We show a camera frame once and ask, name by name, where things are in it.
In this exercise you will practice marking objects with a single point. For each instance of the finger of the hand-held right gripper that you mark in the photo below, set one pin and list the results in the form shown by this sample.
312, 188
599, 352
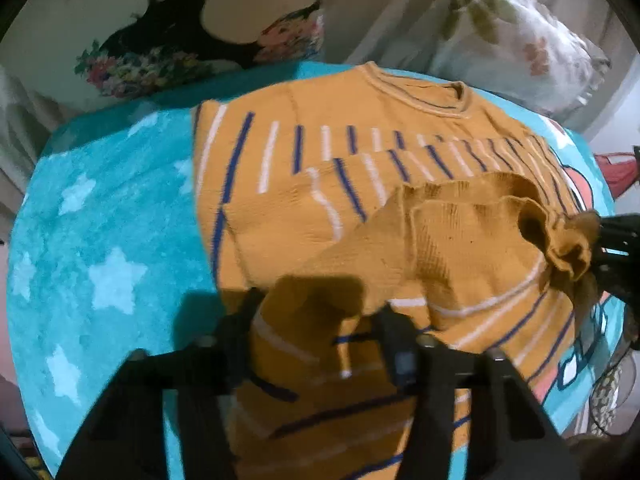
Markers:
620, 235
617, 275

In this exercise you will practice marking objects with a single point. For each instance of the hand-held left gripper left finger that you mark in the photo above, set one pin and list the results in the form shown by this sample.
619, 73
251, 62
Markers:
235, 340

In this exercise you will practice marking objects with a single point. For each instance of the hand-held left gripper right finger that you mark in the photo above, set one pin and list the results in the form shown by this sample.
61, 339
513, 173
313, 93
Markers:
405, 362

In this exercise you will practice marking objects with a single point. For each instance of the mustard striped knit sweater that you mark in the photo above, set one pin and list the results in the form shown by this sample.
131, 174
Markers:
360, 220

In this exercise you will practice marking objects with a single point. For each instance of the red cloth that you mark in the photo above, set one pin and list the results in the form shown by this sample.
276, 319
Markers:
620, 170

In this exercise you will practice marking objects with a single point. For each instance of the turquoise star-print blanket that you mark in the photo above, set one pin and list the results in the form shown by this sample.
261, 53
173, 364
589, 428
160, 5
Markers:
110, 240

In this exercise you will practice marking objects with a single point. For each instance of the white leaf-print pillow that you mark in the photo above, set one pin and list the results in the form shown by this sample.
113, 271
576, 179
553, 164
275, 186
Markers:
520, 40

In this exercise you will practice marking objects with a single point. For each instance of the pale pleated curtain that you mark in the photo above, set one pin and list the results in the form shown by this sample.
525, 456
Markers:
20, 130

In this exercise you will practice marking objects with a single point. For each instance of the cream pillow with flower print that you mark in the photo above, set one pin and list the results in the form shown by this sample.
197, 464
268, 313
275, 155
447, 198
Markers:
165, 15

